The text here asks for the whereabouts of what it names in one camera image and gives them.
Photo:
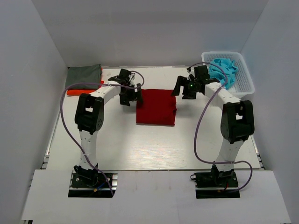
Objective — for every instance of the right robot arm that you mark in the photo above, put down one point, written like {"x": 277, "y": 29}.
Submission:
{"x": 237, "y": 119}

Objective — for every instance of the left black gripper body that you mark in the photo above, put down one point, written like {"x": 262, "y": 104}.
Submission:
{"x": 131, "y": 92}

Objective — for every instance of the folded grey t shirt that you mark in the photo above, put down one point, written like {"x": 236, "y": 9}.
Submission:
{"x": 84, "y": 75}

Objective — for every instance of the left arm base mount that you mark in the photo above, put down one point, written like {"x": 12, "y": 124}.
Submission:
{"x": 90, "y": 183}

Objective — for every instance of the white plastic basket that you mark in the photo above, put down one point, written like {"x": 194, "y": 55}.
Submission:
{"x": 243, "y": 83}

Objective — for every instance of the red t shirt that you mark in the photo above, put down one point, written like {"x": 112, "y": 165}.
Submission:
{"x": 157, "y": 108}

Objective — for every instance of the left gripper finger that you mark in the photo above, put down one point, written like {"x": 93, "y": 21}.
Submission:
{"x": 138, "y": 93}
{"x": 125, "y": 100}

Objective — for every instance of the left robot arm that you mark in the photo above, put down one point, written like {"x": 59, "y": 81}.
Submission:
{"x": 89, "y": 116}

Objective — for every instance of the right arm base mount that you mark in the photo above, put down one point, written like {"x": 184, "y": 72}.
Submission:
{"x": 216, "y": 184}

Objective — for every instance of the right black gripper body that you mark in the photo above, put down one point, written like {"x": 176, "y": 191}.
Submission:
{"x": 192, "y": 86}

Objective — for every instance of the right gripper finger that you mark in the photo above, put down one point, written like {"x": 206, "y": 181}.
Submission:
{"x": 191, "y": 95}
{"x": 181, "y": 81}

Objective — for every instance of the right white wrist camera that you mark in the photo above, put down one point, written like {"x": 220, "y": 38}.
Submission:
{"x": 191, "y": 75}

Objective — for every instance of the crumpled cyan t shirt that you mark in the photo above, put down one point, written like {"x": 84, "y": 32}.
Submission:
{"x": 224, "y": 70}

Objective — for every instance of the folded orange t shirt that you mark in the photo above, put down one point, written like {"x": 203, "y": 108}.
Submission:
{"x": 81, "y": 91}

